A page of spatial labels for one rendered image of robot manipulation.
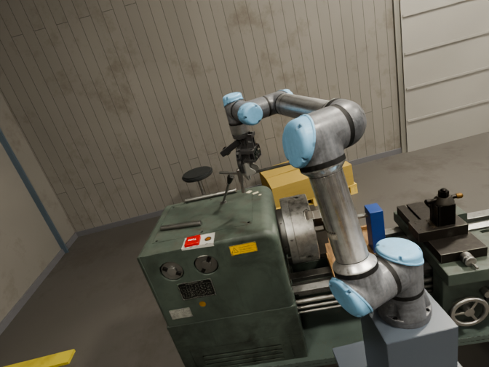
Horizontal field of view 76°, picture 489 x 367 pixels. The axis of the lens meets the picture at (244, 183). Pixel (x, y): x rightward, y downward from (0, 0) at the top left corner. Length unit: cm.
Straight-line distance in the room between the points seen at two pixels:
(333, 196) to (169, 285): 89
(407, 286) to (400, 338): 15
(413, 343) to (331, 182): 52
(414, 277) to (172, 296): 96
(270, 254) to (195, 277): 33
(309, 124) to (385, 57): 409
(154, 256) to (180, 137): 322
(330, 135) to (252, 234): 62
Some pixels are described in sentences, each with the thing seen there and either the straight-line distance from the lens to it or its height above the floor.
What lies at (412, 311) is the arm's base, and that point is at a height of 115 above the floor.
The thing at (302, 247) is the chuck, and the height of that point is 108.
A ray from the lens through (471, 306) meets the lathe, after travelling 168.
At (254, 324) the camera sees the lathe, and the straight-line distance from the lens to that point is 155.
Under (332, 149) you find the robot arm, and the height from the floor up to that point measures 165.
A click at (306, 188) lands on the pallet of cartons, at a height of 26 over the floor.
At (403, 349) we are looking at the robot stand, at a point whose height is 106.
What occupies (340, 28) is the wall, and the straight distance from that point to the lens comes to 457.
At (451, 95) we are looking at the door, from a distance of 532.
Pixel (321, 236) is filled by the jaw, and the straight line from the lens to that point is 154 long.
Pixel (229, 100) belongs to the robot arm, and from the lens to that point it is 118.
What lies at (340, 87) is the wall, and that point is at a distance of 460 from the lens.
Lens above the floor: 190
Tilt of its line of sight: 22 degrees down
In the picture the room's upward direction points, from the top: 15 degrees counter-clockwise
